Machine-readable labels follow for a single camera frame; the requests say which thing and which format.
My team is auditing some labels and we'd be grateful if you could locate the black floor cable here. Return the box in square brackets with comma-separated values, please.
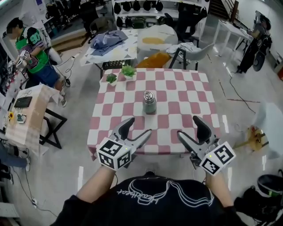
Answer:
[228, 72, 261, 114]

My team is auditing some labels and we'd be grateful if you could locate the blue clothing pile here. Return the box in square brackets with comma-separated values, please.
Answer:
[89, 30, 129, 57]

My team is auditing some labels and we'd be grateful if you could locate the black helmet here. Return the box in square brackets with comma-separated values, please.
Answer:
[257, 169, 283, 197]

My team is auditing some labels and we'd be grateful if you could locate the white beanbag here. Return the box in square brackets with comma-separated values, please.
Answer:
[137, 24, 179, 64]

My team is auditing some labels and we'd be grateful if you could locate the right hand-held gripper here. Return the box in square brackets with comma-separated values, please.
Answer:
[176, 115, 237, 176]

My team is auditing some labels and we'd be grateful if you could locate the white desk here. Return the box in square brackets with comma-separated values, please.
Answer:
[213, 19, 254, 52]

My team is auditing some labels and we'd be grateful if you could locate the black keyboard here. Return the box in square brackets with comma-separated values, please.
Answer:
[13, 96, 33, 109]

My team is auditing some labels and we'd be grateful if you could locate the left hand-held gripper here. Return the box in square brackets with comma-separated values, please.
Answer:
[96, 117, 153, 171]

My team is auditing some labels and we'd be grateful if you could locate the person's black printed t-shirt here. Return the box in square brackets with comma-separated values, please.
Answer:
[50, 171, 252, 226]

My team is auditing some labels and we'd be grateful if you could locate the white shelf with black helmets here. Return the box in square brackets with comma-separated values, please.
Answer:
[111, 0, 210, 43]

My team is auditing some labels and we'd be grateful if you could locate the yellow cushion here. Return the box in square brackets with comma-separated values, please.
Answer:
[136, 52, 172, 69]

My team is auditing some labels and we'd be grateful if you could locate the grey cloth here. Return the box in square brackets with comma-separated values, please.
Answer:
[165, 42, 201, 56]

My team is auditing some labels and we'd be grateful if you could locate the person's left forearm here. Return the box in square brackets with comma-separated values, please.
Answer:
[76, 165, 118, 204]

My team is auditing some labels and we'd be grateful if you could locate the grey-green bottle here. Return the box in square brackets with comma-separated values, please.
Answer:
[142, 90, 157, 115]

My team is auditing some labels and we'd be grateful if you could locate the black plastic crate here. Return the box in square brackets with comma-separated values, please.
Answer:
[102, 59, 131, 72]

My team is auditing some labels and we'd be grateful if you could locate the person's right forearm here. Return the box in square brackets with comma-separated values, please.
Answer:
[205, 171, 235, 208]

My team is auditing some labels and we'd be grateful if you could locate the small potted green plant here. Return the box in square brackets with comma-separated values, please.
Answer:
[106, 73, 118, 87]

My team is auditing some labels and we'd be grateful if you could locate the large potted green plant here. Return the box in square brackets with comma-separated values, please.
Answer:
[121, 64, 137, 80]

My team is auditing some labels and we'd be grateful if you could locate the table with triangle-patterned cloth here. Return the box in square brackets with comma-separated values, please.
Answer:
[79, 29, 139, 79]

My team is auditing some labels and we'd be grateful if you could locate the white shell chair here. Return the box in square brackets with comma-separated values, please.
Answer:
[168, 42, 215, 71]

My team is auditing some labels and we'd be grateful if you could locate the black bag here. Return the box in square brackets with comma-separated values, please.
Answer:
[233, 185, 283, 225]

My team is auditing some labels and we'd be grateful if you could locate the red white checkered tablecloth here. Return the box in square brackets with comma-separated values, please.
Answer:
[87, 68, 222, 162]

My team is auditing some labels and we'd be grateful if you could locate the black office chair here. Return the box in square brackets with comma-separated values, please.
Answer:
[176, 7, 209, 43]

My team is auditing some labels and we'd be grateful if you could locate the side table with beige cloth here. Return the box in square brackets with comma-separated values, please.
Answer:
[4, 83, 68, 155]

